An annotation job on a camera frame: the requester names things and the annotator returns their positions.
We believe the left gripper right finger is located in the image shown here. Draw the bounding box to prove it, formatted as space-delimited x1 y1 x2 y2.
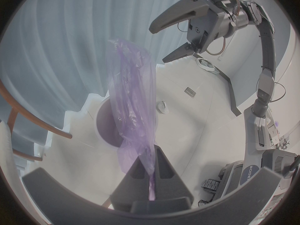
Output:
153 145 194 214

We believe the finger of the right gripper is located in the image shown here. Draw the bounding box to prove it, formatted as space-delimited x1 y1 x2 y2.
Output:
149 0 212 35
162 42 196 63

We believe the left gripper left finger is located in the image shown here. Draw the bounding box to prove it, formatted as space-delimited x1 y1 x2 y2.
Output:
110 157 150 214

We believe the white trash bin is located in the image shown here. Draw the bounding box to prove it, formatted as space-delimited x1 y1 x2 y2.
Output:
94 96 160 150

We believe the purple plastic bag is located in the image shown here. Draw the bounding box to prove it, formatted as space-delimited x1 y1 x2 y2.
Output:
105 38 157 201

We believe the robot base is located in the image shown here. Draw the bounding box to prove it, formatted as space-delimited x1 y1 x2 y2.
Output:
199 113 300 217

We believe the white round object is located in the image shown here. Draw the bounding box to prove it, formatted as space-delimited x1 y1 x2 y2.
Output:
196 58 219 75

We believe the crumpled white paper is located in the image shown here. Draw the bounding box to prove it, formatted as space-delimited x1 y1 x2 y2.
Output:
156 100 170 114

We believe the pale blue curtain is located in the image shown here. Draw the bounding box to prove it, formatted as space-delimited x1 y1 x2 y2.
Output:
0 0 204 170

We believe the wooden chair with white cushions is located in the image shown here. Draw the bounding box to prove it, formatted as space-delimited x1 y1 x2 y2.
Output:
0 79 73 180

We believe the black cable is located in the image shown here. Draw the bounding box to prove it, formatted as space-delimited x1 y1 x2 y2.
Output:
270 82 286 102

